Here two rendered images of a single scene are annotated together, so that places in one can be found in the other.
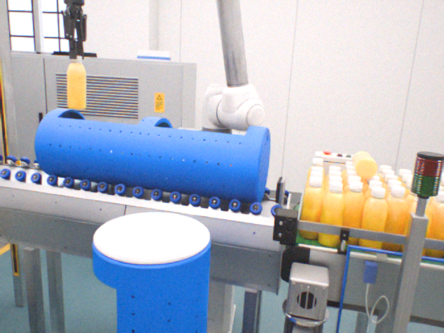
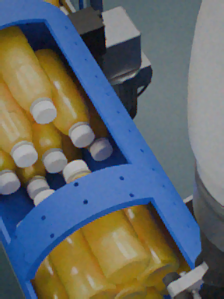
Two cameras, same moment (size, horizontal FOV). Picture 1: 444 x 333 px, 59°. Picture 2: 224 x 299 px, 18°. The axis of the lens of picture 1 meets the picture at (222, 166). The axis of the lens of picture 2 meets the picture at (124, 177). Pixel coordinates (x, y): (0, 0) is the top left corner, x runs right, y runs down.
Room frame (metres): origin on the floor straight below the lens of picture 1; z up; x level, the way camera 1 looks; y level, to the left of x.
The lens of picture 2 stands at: (1.78, 0.73, 2.08)
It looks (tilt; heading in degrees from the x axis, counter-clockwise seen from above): 57 degrees down; 234
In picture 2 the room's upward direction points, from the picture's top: 4 degrees counter-clockwise
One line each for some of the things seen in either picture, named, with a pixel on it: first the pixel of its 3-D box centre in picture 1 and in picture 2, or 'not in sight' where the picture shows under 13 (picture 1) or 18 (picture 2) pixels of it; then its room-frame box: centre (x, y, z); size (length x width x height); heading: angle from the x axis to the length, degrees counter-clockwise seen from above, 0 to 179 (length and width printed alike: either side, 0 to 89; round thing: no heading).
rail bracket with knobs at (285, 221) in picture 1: (285, 226); (83, 37); (1.18, -0.22, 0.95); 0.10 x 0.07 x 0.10; 166
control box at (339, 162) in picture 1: (337, 166); not in sight; (1.61, -0.49, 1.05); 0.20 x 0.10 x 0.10; 76
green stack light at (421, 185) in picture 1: (425, 183); not in sight; (0.94, -0.51, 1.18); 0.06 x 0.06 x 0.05
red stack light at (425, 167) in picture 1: (429, 165); not in sight; (0.94, -0.51, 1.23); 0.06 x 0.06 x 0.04
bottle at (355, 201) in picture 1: (351, 215); not in sight; (1.20, -0.43, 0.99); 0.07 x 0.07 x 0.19
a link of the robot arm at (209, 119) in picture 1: (219, 106); not in sight; (1.99, 0.03, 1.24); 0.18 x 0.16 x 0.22; 35
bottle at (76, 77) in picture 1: (76, 84); not in sight; (1.57, 0.59, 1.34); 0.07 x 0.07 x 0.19
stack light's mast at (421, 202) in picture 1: (425, 185); not in sight; (0.94, -0.51, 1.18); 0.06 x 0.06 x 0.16
